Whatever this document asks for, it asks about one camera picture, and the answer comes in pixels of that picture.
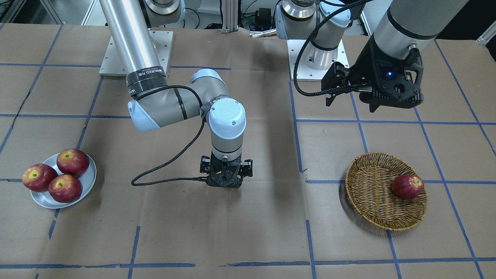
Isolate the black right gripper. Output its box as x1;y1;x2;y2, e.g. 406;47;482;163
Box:
200;155;253;189

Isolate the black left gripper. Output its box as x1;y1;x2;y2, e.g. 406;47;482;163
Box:
321;37;424;113

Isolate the red yellow apple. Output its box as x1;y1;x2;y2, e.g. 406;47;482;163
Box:
392;174;424;200

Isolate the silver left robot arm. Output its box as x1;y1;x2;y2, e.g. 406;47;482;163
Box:
274;0;467;112

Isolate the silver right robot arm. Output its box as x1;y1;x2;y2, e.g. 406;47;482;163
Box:
100;0;253;188

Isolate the wicker basket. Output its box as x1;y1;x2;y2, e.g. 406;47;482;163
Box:
345;152;429;231

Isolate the red apple on plate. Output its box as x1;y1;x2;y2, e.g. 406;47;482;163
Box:
48;174;82;203
56;148;89;177
21;163;57;193

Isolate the light blue plate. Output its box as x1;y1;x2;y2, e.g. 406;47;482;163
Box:
30;153;97;209

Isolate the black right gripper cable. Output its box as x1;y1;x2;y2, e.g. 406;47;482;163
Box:
131;85;212;187

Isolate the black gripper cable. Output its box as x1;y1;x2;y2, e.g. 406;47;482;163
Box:
293;0;372;96
131;85;212;187

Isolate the aluminium frame post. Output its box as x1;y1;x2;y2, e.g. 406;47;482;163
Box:
221;0;239;34

